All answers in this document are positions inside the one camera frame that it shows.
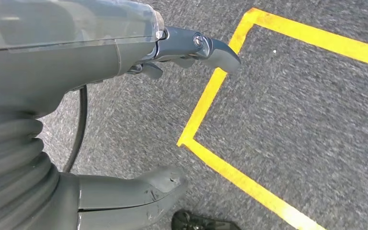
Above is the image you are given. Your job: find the yellow floor tape rectangle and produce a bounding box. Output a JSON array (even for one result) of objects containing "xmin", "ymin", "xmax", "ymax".
[{"xmin": 177, "ymin": 7, "xmax": 368, "ymax": 230}]

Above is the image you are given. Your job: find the black robot foot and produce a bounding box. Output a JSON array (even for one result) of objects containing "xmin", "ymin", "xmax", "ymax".
[{"xmin": 171, "ymin": 209, "xmax": 242, "ymax": 230}]

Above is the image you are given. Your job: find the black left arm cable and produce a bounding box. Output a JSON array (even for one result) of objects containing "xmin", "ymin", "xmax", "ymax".
[{"xmin": 62, "ymin": 85, "xmax": 89, "ymax": 173}]

